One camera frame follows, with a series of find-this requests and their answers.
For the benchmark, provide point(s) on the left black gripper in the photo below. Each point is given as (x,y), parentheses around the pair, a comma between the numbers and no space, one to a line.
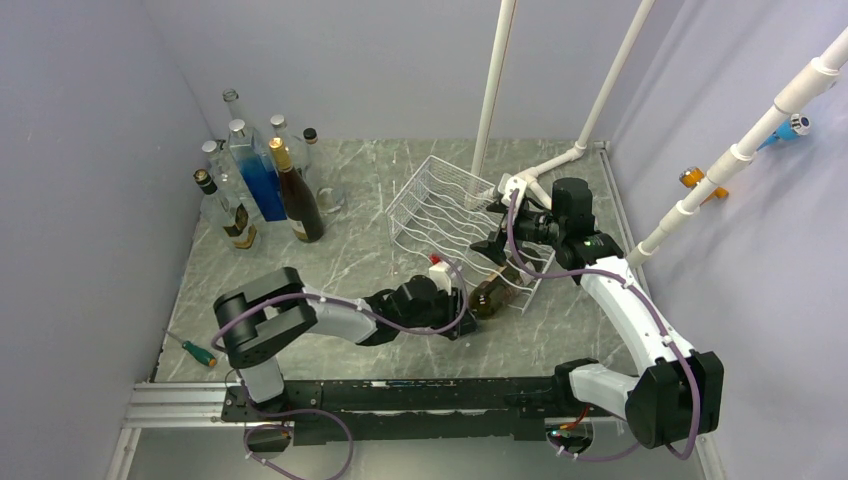
(453,307)

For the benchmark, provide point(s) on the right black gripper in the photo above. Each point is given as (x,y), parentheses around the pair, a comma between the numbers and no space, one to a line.
(493,247)

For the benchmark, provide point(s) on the green bottle with silver foil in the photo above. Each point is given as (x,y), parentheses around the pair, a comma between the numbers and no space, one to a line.
(497,291)

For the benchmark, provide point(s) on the dark bottle with gold foil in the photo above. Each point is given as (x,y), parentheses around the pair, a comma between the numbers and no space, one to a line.
(298,200)

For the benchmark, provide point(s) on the clear bottle with orange label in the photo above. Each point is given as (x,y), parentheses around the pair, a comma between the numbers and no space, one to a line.
(330,195)

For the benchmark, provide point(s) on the clear bottle with silver cap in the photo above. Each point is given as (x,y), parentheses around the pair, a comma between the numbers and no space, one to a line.
(295,145)

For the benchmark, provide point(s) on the bottle with black cap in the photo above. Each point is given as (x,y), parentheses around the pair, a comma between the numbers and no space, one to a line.
(227,215)

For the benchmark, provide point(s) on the blue plastic bottle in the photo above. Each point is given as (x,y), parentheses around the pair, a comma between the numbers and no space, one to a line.
(254,164)

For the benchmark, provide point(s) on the tall clear glass bottle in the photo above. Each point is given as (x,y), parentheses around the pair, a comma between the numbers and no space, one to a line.
(235,106)

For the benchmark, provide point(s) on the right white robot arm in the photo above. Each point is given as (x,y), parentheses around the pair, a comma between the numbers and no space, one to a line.
(675,396)

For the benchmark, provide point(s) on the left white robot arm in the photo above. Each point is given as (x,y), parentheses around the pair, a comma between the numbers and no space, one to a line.
(261,318)

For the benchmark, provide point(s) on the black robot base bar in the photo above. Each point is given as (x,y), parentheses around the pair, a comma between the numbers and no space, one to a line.
(321,411)

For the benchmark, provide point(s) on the white pvc pipe right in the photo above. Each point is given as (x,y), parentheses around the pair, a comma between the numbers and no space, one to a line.
(815,78)

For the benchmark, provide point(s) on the white pvc pipe frame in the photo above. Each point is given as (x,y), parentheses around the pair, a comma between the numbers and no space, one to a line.
(568,69)

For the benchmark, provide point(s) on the white wire wine rack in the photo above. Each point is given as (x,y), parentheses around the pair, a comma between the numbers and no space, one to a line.
(442,209)

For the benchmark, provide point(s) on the orange wall fixture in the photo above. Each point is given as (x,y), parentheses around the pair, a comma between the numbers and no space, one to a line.
(692,176)

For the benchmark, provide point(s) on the green handled screwdriver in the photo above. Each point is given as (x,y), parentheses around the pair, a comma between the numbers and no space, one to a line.
(199,354)

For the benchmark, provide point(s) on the blue wall fixture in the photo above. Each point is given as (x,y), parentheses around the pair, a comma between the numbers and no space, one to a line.
(795,126)

